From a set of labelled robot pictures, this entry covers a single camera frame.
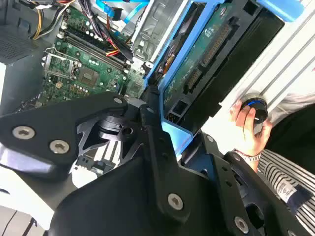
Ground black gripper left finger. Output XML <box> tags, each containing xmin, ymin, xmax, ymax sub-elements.
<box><xmin>0</xmin><ymin>85</ymin><xmax>197</xmax><ymax>224</ymax></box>

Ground bare person hand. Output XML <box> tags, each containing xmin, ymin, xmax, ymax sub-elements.
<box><xmin>228</xmin><ymin>100</ymin><xmax>274</xmax><ymax>158</ymax></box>

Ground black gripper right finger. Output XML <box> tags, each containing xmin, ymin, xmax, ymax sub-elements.
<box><xmin>193</xmin><ymin>132</ymin><xmax>310</xmax><ymax>236</ymax></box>

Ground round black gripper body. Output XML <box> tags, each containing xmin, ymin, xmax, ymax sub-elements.
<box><xmin>48</xmin><ymin>156</ymin><xmax>237</xmax><ymax>236</ymax></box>

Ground round black tool blue ring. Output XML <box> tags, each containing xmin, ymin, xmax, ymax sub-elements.
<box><xmin>240</xmin><ymin>91</ymin><xmax>269</xmax><ymax>135</ymax></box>

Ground hard disk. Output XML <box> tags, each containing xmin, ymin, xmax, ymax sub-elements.
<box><xmin>144</xmin><ymin>0</ymin><xmax>286</xmax><ymax>158</ymax></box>

